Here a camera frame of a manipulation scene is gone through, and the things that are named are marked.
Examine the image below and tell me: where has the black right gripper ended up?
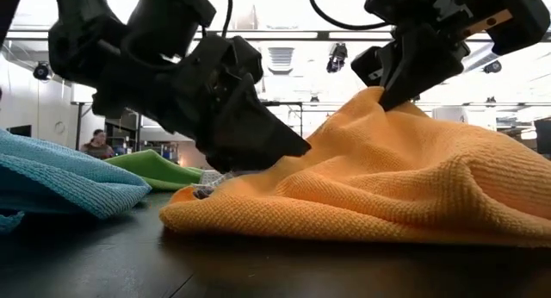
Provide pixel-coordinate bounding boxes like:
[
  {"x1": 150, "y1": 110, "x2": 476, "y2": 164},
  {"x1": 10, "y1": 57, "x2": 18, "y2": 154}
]
[{"x1": 350, "y1": 0, "x2": 551, "y2": 113}]

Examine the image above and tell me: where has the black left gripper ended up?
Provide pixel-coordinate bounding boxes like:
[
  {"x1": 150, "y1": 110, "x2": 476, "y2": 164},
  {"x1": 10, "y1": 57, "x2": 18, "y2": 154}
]
[{"x1": 91, "y1": 34, "x2": 313, "y2": 173}]

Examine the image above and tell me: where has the grey waffle-weave towel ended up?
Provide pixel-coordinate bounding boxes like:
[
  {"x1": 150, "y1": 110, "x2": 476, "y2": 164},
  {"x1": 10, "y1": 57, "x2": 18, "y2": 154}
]
[{"x1": 191, "y1": 169, "x2": 236, "y2": 200}]

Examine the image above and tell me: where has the orange microfiber towel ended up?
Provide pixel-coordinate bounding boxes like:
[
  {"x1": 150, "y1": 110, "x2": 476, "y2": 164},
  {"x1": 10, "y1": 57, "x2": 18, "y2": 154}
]
[{"x1": 158, "y1": 85, "x2": 551, "y2": 249}]

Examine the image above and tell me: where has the light blue microfiber towel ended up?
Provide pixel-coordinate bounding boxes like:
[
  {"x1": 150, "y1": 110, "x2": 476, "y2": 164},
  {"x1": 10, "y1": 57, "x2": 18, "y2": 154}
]
[{"x1": 0, "y1": 127, "x2": 152, "y2": 234}]

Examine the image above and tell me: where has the green microfiber towel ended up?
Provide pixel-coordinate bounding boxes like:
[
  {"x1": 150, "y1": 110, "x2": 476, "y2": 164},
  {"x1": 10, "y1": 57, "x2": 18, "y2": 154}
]
[{"x1": 104, "y1": 149, "x2": 203, "y2": 192}]

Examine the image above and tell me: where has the white room pillar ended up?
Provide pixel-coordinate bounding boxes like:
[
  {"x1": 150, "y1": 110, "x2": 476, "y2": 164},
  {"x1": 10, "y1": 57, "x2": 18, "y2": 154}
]
[{"x1": 431, "y1": 106, "x2": 469, "y2": 125}]

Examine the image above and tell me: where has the ribbed ceiling air vent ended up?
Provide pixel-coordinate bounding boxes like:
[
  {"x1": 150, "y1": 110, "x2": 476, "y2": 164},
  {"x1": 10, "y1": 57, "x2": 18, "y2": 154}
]
[{"x1": 267, "y1": 47, "x2": 295, "y2": 75}]

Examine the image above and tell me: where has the overhead light bar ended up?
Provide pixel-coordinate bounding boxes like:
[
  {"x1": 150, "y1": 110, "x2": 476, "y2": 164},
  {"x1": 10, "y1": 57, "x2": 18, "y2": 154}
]
[{"x1": 0, "y1": 29, "x2": 551, "y2": 43}]

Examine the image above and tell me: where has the person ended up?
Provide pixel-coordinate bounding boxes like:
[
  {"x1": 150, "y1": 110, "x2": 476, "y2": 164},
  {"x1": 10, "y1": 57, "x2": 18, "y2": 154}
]
[{"x1": 79, "y1": 128, "x2": 116, "y2": 160}]

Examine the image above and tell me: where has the black computer monitor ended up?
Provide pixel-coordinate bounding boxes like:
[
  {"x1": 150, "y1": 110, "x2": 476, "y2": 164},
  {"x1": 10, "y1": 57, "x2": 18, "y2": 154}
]
[{"x1": 534, "y1": 116, "x2": 551, "y2": 156}]

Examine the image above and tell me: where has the small black monitor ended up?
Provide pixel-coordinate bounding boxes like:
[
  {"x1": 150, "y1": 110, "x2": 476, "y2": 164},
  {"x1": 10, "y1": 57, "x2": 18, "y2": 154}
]
[{"x1": 6, "y1": 124, "x2": 33, "y2": 138}]

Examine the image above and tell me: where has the black ceiling-mounted camera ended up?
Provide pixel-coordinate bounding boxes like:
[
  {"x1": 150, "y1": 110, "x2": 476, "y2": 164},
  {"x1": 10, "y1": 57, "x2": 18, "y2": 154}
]
[
  {"x1": 482, "y1": 59, "x2": 503, "y2": 75},
  {"x1": 33, "y1": 61, "x2": 53, "y2": 82},
  {"x1": 325, "y1": 42, "x2": 349, "y2": 74}
]

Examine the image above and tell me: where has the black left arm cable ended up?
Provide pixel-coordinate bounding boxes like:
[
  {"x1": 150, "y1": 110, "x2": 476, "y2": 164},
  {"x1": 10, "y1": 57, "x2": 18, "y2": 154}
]
[{"x1": 220, "y1": 0, "x2": 234, "y2": 39}]

